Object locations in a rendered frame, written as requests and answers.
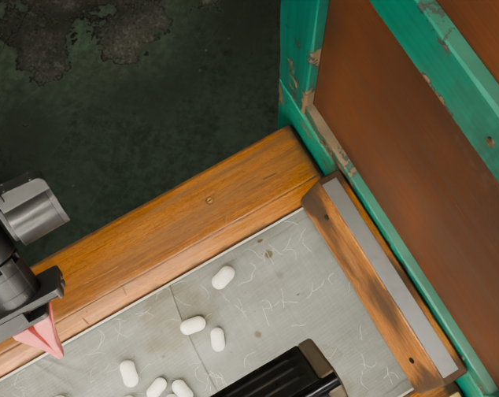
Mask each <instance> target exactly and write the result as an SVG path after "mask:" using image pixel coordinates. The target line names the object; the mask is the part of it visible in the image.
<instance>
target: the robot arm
mask: <svg viewBox="0 0 499 397"><path fill-rule="evenodd" d="M59 200H60V199H59V198H58V197H57V196H56V195H55V193H54V191H53V189H52V188H51V186H50V184H49V183H48V182H47V181H46V179H45V177H44V176H43V174H42V173H41V172H40V171H38V170H32V171H29V172H26V173H25V174H23V175H20V176H18V177H16V178H14V179H11V180H9V181H7V182H5V183H3V184H0V220H1V221H2V223H3V224H4V225H5V227H6V228H7V230H8V231H9V233H10V234H11V236H12V237H13V238H14V239H15V240H16V241H18V240H21V241H22V242H23V244H24V245H26V246H27V245H28V244H29V243H32V242H33V241H35V240H37V239H38V238H40V237H42V236H44V235H45V234H47V233H48V232H51V231H53V230H54V229H55V228H57V227H59V226H61V225H63V224H64V223H66V222H68V221H70V218H69V216H68V213H67V212H66V211H65V209H64V207H63V205H62V204H61V202H60V201H59ZM64 288H65V280H64V279H63V273H62V272H61V270H60V269H59V268H58V266H57V265H54V266H52V267H50V268H48V269H47V270H45V271H43V272H41V273H39V274H37V275H35V274H34V273H33V272H32V270H31V269H30V267H29V266H28V264H27V262H26V261H25V260H24V259H23V257H22V256H21V254H20V253H19V251H18V250H17V248H15V246H14V244H13V243H12V241H11V240H10V238H9V237H8V236H7V235H6V233H5V231H4V230H3V228H2V226H1V225H0V343H1V342H2V341H4V340H6V339H8V338H10V337H11V336H12V337H13V338H14V339H15V340H16V341H19V342H22V343H26V344H28V345H31V346H33V347H37V348H39V349H42V350H44V351H46V352H47V353H49V354H52V355H53V356H54V357H56V358H58V359H61V358H63V357H64V350H63V347H62V345H61V341H60V339H59V336H58V334H57V330H56V327H55V323H54V313H53V308H52V303H51V300H53V299H55V298H57V297H59V298H60V299H61V298H62V297H63V296H64V294H65V293H64Z"/></svg>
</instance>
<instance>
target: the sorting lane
mask: <svg viewBox="0 0 499 397"><path fill-rule="evenodd" d="M224 266H230V267H231V268H232V269H233V270H234V271H235V275H234V277H233V279H232V280H231V281H230V282H229V283H228V284H227V285H226V286H225V287H224V288H222V289H216V288H214V287H213V284H212V279H213V277H214V276H215V275H216V274H217V273H218V272H219V271H220V270H221V269H222V268H223V267H224ZM197 316H200V317H203V318H204V319H205V327H204V328H203V329H202V330H201V331H198V332H195V333H192V334H190V335H185V334H183V333H182V332H181V330H180V325H181V324H182V322H183V321H185V320H188V319H190V318H192V317H197ZM214 328H221V329H222V330H223V331H224V341H225V347H224V349H223V350H222V351H215V350H214V349H213V347H212V342H211V331H212V330H213V329H214ZM308 338H310V339H312V340H313V341H314V343H315V344H316V345H317V346H318V348H319V349H320V350H321V352H322V353H323V355H324V356H325V357H326V359H327V360H328V361H329V362H330V364H331V365H332V366H333V367H334V369H335V371H336V372H337V374H338V376H339V377H340V379H341V381H342V383H343V385H344V387H345V389H346V392H347V395H348V396H349V397H403V396H404V395H407V394H408V393H409V392H411V391H413V390H414V388H413V386H412V385H411V383H410V381H409V380H408V378H407V376H406V375H405V373H404V372H403V370H402V368H401V367H400V366H399V364H398V362H397V360H396V358H395V357H394V356H393V354H392V352H391V351H390V348H389V347H388V346H387V344H386V342H385V340H384V339H383V338H382V336H381V334H380V333H379V330H378V329H377V328H376V326H375V324H374V322H373V321H372V319H371V318H370V316H369V314H368V312H367V311H366V309H365V308H364V305H363V304H362V302H361V301H360V299H359V297H358V296H357V293H356V292H355V290H354V288H353V285H352V284H351V283H350V282H349V280H348V279H347V277H346V275H345V274H344V272H343V271H342V268H341V267H340V265H339V264H338V262H337V261H336V259H335V257H334V255H333V254H332V253H331V251H330V249H329V248H328V246H327V244H326V243H325V242H324V240H323V238H322V236H321V235H320V234H319V232H318V231H317V229H316V227H315V225H314V224H313V222H312V220H311V219H310V218H309V216H308V214H307V213H306V212H305V210H304V208H303V207H302V208H300V209H299V210H297V211H295V212H293V213H292V214H290V215H288V216H286V217H284V218H283V219H281V220H280V221H277V222H276V223H274V224H272V225H270V226H269V227H267V228H265V229H263V230H262V231H260V232H258V233H257V234H255V235H253V236H251V237H249V238H248V239H246V240H244V241H242V242H241V243H239V244H237V245H235V246H233V247H232V248H230V249H228V250H226V251H225V252H223V253H222V254H219V255H217V256H216V257H215V258H212V259H210V260H209V261H207V262H205V263H204V264H202V265H200V266H199V267H197V268H195V269H193V270H191V271H190V272H188V273H186V274H184V275H182V276H181V277H179V278H177V279H175V280H174V281H172V282H170V283H169V284H166V285H165V286H164V287H162V288H159V289H157V290H156V291H154V292H152V293H151V294H149V295H147V296H146V297H144V298H142V299H140V300H139V301H137V302H135V303H133V304H131V305H130V306H128V307H126V308H124V309H122V310H121V311H119V312H117V313H116V314H114V315H112V316H111V317H108V318H106V319H105V320H104V321H101V322H99V323H98V324H96V325H94V326H93V327H91V328H89V329H88V330H86V331H84V332H82V333H80V334H79V335H77V336H75V337H73V338H71V339H70V340H68V341H66V342H64V343H63V344H62V347H63V350H64V357H63V358H61V359H58V358H56V357H54V356H53V355H52V354H49V353H47V352H46V353H45V354H43V355H41V356H40V357H38V358H36V359H35V360H33V361H31V362H29V363H28V364H26V365H23V366H22V367H20V368H19V369H17V370H15V371H13V372H11V373H10V374H8V375H6V376H5V377H3V378H1V379H0V397H55V396H58V395H62V396H64V397H125V396H127V395H131V396H133V397H147V395H146V391H147V389H148V388H149V387H150V385H151V384H152V383H153V382H154V381H155V380H156V379H157V378H159V377H162V378H164V379H165V380H166V382H167V386H166V389H165V390H163V392H162V393H161V394H160V395H159V397H166V396H167V395H169V394H174V395H176V394H175V393H174V392H173V390H172V384H173V382H174V381H175V380H183V381H184V383H185V384H186V385H187V387H188V388H189V389H190V390H191V391H192V392H193V397H209V396H211V395H213V394H215V393H217V392H218V391H220V390H222V389H223V388H225V387H227V386H228V385H230V384H232V383H234V382H235V381H237V380H238V379H240V378H242V377H244V376H245V375H247V374H248V373H251V372H252V371H254V370H255V369H257V368H259V367H261V366H262V365H264V364H265V363H267V362H269V361H271V360H272V359H273V358H276V357H278V356H279V355H281V354H282V353H284V352H286V351H288V350H289V349H290V348H292V347H294V346H298V344H299V343H301V342H303V341H304V340H306V339H308ZM125 360H131V361H133V362H134V364H135V369H136V372H137V374H138V377H139V381H138V383H137V384H136V385H135V386H134V387H131V388H130V387H128V386H126V385H125V384H124V381H123V377H122V374H121V372H120V364H121V363H122V362H123V361H125ZM176 396H177V395H176ZM177 397H178V396H177Z"/></svg>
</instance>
